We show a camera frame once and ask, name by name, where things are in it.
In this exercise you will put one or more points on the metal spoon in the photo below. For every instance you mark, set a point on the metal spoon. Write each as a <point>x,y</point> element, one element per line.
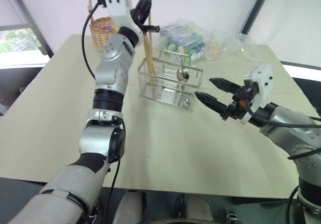
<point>183,74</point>

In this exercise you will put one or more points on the window with green view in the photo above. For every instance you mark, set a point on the window with green view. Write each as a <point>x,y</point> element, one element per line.
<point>17,39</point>

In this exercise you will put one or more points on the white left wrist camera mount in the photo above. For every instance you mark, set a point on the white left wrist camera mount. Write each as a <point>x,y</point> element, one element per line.
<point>116,5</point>

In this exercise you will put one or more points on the black window frame bar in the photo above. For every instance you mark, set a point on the black window frame bar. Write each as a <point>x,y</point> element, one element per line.
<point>257,6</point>
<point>30,20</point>

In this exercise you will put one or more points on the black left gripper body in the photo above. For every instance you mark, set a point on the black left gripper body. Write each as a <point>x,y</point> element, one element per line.
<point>137,16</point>

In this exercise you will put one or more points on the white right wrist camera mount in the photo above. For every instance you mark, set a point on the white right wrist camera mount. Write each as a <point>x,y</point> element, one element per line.
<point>263,83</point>

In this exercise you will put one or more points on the small purple item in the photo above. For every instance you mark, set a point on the small purple item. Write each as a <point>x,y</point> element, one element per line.
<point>107,28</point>

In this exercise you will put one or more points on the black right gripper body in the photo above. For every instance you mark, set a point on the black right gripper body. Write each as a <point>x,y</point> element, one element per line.
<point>240,103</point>

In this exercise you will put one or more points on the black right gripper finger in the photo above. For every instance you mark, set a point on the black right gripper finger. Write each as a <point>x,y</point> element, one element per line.
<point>213,103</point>
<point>224,84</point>

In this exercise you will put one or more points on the plastic bag of coloured items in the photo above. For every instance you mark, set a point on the plastic bag of coloured items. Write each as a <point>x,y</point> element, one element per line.
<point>180,38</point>

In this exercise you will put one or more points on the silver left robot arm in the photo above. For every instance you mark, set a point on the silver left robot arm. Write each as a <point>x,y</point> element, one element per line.
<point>110,65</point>

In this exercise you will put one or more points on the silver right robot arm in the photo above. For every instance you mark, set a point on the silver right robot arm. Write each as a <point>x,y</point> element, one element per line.
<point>308,163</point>

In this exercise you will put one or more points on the white robot foot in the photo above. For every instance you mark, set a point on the white robot foot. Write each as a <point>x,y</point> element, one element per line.
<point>129,206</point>
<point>196,209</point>

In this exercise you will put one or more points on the clear empty plastic bag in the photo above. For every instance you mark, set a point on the clear empty plastic bag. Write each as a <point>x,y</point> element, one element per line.
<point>233,45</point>

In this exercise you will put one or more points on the wooden chopstick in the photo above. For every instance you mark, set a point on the wooden chopstick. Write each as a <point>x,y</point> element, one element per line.
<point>150,45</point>
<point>146,54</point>

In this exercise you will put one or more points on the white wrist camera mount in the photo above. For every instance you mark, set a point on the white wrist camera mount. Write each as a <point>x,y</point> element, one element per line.
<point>116,5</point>
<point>263,83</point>

